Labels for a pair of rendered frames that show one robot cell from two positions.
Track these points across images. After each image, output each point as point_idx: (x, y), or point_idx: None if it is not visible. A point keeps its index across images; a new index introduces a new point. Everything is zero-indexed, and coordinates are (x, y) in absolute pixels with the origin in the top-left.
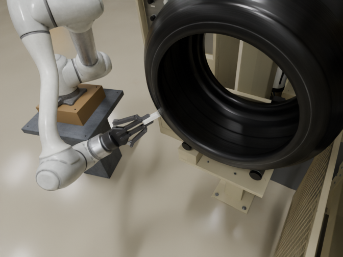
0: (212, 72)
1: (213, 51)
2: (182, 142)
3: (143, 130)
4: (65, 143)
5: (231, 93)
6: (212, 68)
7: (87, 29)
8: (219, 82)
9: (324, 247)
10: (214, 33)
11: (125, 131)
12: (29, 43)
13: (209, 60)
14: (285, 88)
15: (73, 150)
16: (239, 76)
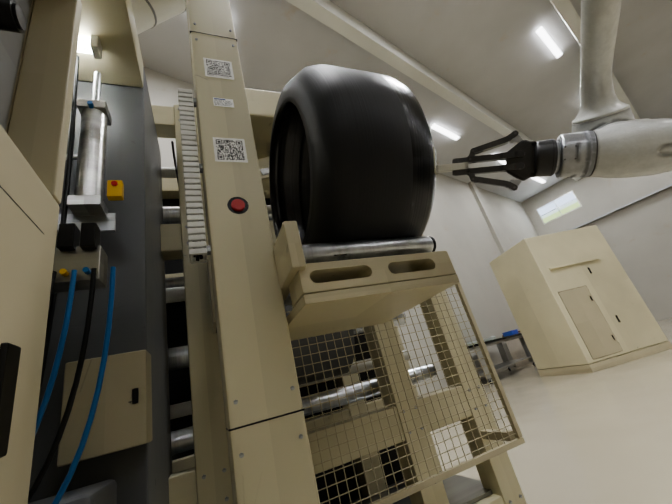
0: (47, 274)
1: (60, 158)
2: (431, 238)
3: (478, 178)
4: (580, 114)
5: (306, 228)
6: (49, 243)
7: None
8: (310, 201)
9: (345, 446)
10: (68, 96)
11: (504, 160)
12: None
13: (44, 192)
14: (123, 353)
15: (576, 130)
16: (268, 218)
